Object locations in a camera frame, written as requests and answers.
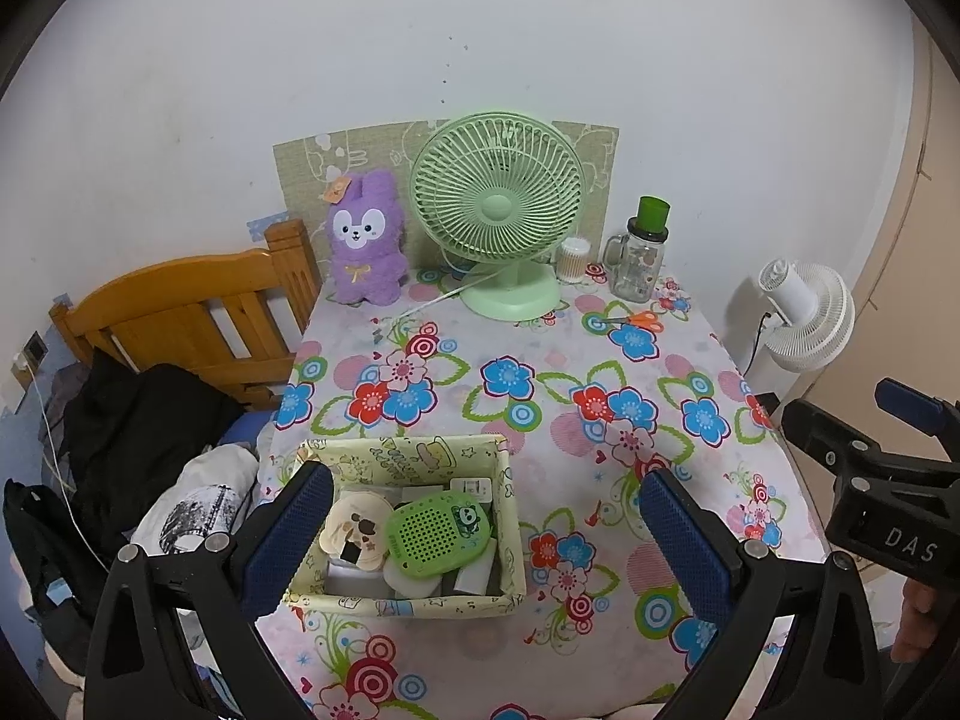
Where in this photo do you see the white power adapter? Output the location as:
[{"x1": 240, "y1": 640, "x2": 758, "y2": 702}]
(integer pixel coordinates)
[{"x1": 441, "y1": 538, "x2": 498, "y2": 596}]

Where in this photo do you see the white oval plastic case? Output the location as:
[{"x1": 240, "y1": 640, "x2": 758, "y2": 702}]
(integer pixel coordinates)
[{"x1": 382, "y1": 556, "x2": 443, "y2": 600}]

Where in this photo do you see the green panda speaker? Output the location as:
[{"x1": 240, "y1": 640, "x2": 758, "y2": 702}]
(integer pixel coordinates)
[{"x1": 386, "y1": 491, "x2": 491, "y2": 578}]

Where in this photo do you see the person's hand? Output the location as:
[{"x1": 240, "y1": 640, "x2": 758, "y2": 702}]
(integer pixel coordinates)
[{"x1": 890, "y1": 578, "x2": 958, "y2": 663}]

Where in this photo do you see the white floor fan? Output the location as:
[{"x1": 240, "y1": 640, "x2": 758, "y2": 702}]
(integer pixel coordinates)
[{"x1": 742, "y1": 257, "x2": 856, "y2": 374}]

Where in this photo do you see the white printed garment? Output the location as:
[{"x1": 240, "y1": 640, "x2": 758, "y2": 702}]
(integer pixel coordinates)
[{"x1": 130, "y1": 444, "x2": 257, "y2": 556}]

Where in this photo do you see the floral tablecloth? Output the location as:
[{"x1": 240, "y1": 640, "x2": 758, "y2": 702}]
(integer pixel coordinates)
[{"x1": 259, "y1": 270, "x2": 825, "y2": 718}]

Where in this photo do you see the black clothing pile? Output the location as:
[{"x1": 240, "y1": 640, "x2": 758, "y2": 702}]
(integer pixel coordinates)
[{"x1": 60, "y1": 349, "x2": 245, "y2": 553}]

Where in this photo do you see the glass jar mug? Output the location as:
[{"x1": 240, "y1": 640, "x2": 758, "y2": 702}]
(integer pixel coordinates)
[{"x1": 602, "y1": 195, "x2": 670, "y2": 302}]

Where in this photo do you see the yellow cartoon storage box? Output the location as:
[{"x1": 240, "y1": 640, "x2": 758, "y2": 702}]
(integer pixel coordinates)
[{"x1": 277, "y1": 434, "x2": 527, "y2": 619}]

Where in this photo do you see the cotton swab container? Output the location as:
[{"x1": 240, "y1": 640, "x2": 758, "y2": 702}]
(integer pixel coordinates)
[{"x1": 553, "y1": 236, "x2": 590, "y2": 283}]

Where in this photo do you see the green desk fan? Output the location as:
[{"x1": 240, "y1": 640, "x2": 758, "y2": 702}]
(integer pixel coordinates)
[{"x1": 409, "y1": 112, "x2": 584, "y2": 322}]

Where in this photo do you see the purple plush toy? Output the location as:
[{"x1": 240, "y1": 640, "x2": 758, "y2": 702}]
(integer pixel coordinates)
[{"x1": 322, "y1": 169, "x2": 409, "y2": 305}]

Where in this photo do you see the wall socket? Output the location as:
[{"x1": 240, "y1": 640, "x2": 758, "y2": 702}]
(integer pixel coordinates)
[{"x1": 23, "y1": 332, "x2": 49, "y2": 371}]

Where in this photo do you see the white fan cable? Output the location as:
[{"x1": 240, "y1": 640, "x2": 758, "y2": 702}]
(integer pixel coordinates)
[{"x1": 374, "y1": 268, "x2": 502, "y2": 329}]

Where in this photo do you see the beige cartoon wall mat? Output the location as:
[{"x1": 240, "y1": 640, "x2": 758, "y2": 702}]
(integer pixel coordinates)
[{"x1": 274, "y1": 119, "x2": 620, "y2": 265}]

